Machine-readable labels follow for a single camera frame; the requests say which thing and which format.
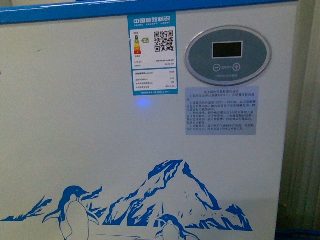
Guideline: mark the white blue chest freezer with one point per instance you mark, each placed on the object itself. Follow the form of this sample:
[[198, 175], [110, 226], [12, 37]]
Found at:
[[82, 158]]

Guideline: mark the pale blue instruction sticker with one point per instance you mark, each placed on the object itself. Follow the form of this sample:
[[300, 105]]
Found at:
[[221, 111]]

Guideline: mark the blue energy efficiency label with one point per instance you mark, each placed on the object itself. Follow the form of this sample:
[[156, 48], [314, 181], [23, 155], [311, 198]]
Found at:
[[153, 53]]

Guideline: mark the oval grey control panel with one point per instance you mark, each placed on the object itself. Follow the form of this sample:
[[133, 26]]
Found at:
[[227, 55]]

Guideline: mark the grey curtain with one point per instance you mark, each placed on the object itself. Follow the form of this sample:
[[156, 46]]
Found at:
[[299, 201]]

